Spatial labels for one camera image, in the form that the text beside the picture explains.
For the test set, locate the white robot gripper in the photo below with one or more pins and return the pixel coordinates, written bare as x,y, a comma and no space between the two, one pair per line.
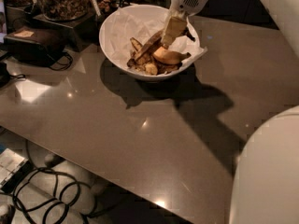
186,1

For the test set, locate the brown spotted banana peel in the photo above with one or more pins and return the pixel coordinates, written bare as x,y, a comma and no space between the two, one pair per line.
143,53

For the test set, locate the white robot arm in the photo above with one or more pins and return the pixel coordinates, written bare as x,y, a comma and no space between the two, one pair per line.
250,75

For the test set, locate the white ceramic bowl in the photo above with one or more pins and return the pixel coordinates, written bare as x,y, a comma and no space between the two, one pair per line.
139,75

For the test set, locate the yellow banana piece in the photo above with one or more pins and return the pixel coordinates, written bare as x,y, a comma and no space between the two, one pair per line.
170,57

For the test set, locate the small banana peel scraps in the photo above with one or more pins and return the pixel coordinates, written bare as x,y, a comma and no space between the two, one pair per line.
153,68

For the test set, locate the white paper bowl liner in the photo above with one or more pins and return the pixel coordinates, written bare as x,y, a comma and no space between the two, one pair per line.
141,22

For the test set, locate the dark metal jar stand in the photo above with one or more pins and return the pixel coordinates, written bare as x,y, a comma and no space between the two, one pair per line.
79,34

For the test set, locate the glass jar of nuts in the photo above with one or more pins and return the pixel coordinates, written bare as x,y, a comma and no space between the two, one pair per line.
63,10

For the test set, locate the black box device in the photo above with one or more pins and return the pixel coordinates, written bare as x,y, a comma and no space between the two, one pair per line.
38,47

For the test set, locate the white box on floor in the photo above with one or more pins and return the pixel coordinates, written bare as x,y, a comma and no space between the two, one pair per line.
12,168

